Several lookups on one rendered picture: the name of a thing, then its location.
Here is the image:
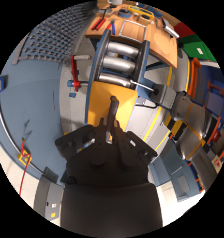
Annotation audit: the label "red lever with grey handle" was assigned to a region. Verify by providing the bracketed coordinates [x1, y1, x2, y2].
[70, 54, 92, 93]

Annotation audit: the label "green bin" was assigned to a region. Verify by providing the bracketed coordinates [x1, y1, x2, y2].
[178, 35, 218, 63]

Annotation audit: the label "silver torch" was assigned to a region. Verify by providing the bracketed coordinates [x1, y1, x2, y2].
[161, 17, 180, 39]

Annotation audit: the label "blue roller conveyor frame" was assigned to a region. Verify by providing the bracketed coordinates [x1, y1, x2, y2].
[84, 28, 157, 131]

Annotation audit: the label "yellow test box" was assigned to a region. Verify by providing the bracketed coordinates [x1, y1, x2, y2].
[87, 81, 139, 131]

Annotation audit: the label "red cable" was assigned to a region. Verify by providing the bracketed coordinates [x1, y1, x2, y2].
[19, 141, 32, 197]

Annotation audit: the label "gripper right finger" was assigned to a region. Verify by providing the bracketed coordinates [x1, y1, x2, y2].
[111, 96, 158, 166]

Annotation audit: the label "grey metal nest frame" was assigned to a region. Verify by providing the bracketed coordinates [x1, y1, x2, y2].
[118, 19, 148, 41]

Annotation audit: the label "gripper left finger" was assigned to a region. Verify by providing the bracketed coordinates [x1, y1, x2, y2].
[54, 95, 115, 160]

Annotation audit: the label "grey cabinet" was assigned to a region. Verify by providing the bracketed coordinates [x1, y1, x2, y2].
[33, 175, 66, 222]

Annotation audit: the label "red bin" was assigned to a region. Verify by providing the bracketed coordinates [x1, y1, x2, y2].
[173, 22, 197, 39]

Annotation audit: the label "steel roller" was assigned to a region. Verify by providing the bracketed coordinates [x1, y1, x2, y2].
[98, 72, 132, 87]
[102, 55, 137, 73]
[107, 41, 139, 58]

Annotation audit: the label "blue tape roll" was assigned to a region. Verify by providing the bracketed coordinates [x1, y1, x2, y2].
[117, 9, 133, 19]

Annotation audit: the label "red-handled cutters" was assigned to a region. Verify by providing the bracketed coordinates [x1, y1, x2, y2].
[91, 12, 107, 32]

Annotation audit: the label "grey switch box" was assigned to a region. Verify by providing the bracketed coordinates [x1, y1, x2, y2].
[150, 83, 177, 110]

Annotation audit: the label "yellow meter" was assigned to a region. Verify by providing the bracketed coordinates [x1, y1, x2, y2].
[127, 5, 155, 20]

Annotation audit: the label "blue and red pliers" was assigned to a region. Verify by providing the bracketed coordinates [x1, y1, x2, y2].
[106, 18, 116, 35]

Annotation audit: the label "small cardboard box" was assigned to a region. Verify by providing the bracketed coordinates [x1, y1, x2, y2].
[137, 13, 152, 24]

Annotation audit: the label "thin steel wand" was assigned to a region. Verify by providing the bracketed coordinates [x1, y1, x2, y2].
[129, 80, 156, 92]

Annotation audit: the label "grey conduit pipe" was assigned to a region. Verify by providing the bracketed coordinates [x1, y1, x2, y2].
[0, 92, 48, 176]

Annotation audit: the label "grey pegboard rack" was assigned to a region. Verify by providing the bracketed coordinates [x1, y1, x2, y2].
[11, 2, 98, 67]

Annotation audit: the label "yellow outlet box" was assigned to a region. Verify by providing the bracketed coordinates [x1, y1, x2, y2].
[17, 150, 33, 166]

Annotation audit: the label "orange and blue shelf unit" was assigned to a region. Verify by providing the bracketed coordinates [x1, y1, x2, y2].
[187, 57, 224, 196]

